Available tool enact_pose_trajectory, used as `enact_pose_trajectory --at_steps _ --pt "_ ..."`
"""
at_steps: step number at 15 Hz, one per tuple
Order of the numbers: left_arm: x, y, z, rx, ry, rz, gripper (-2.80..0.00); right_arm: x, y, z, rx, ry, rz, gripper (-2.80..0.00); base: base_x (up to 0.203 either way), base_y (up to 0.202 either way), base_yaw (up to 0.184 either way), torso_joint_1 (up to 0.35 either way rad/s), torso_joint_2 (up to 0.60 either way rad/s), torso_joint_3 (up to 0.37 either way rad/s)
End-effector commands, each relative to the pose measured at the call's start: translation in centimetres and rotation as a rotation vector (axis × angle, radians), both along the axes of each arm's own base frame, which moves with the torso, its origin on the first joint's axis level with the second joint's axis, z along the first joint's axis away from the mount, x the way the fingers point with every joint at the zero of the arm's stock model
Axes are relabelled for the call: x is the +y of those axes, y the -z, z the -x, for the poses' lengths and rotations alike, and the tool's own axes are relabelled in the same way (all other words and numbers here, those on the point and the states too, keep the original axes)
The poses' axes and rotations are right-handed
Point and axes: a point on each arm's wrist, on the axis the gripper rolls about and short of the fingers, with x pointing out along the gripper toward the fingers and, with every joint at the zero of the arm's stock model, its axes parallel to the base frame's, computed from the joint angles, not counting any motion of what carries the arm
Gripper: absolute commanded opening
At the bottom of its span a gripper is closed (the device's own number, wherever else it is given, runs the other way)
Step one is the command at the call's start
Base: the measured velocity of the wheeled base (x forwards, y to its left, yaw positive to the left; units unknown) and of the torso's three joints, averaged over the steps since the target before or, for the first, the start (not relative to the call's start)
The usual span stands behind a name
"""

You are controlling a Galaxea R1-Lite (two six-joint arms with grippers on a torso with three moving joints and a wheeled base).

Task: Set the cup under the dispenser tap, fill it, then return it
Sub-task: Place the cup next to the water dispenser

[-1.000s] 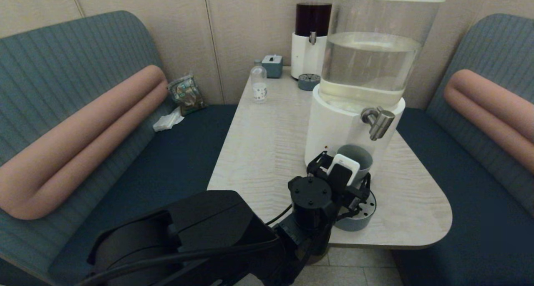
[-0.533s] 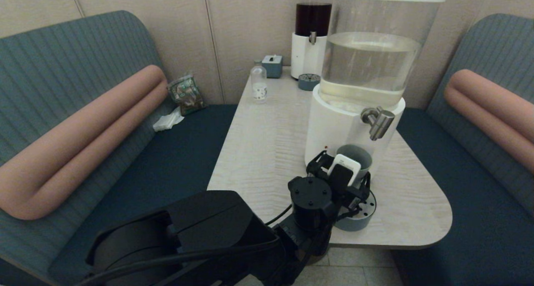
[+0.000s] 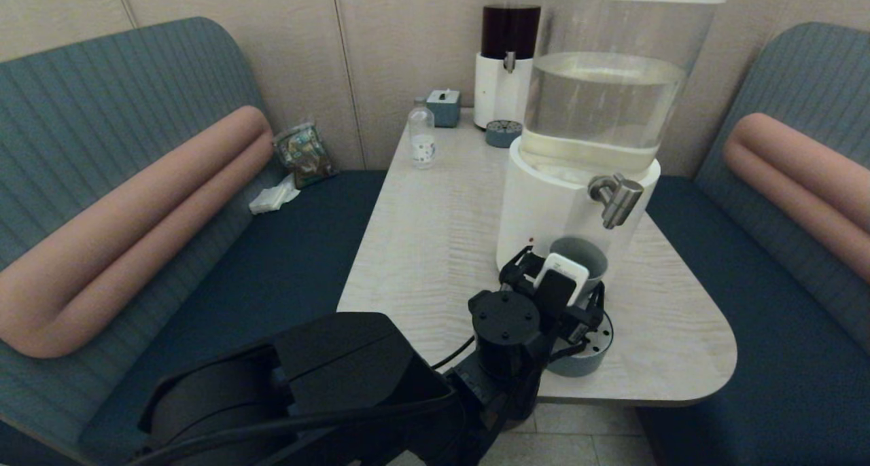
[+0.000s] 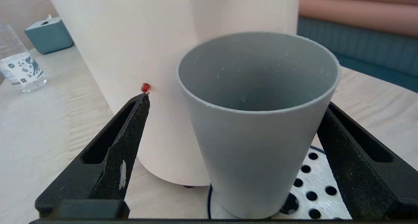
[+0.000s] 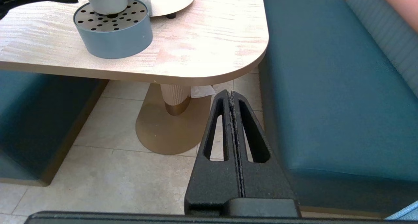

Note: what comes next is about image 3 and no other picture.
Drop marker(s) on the blue-grey tissue box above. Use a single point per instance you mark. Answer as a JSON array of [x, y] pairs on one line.
[[445, 108]]

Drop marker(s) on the large clear water dispenser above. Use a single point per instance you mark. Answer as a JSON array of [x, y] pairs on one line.
[[544, 201]]

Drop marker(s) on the metal water dispenser tap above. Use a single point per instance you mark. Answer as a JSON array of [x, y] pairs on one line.
[[620, 204]]

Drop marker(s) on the grey-blue plastic cup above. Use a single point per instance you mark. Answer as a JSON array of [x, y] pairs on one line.
[[588, 255]]

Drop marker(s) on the dark drink dispenser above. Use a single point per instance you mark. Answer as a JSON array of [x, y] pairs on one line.
[[499, 92]]

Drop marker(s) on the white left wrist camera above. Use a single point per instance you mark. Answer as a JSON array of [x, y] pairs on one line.
[[564, 272]]

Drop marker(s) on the green printed snack bag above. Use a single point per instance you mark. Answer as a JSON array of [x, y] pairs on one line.
[[306, 155]]

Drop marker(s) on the dark blue seat cushion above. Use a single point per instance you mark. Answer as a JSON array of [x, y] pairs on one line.
[[781, 357], [272, 262]]

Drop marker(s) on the clear bottle with white label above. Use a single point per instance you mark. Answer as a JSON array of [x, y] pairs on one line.
[[422, 147]]

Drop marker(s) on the large round perforated drip tray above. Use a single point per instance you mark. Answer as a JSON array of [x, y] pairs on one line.
[[578, 365]]

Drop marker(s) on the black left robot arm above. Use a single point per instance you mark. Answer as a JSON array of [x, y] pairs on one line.
[[340, 371]]

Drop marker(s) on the crumpled white tissue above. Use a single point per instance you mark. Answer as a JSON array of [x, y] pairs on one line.
[[275, 196]]

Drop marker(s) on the small metal drink tap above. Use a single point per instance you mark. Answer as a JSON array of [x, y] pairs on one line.
[[510, 62]]

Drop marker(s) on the small round drip tray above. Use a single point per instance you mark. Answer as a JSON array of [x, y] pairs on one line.
[[503, 137]]

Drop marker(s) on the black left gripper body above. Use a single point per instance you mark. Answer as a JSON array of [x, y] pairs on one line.
[[571, 327]]

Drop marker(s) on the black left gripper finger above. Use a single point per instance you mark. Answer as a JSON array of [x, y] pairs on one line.
[[520, 272], [595, 306]]

